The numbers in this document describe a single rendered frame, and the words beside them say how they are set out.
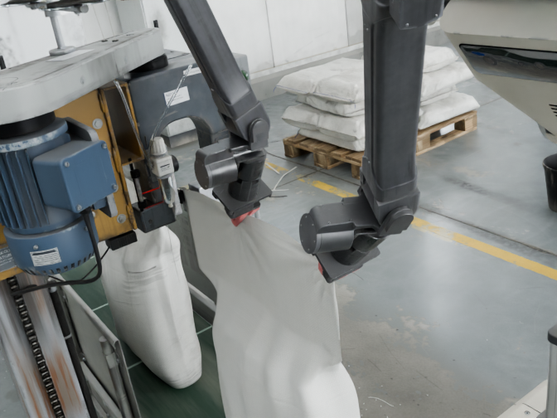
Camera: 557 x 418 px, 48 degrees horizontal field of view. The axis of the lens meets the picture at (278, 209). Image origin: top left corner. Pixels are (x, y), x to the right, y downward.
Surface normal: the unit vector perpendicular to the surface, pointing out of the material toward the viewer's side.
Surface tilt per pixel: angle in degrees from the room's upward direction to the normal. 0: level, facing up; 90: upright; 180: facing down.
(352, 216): 34
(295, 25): 90
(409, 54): 121
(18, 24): 90
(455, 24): 40
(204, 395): 0
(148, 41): 90
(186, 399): 0
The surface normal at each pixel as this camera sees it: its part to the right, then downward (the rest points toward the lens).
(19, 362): 0.58, 0.27
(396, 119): 0.24, 0.80
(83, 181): 0.87, 0.11
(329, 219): 0.18, -0.61
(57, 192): -0.50, 0.42
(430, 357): -0.13, -0.90
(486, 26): -0.61, -0.47
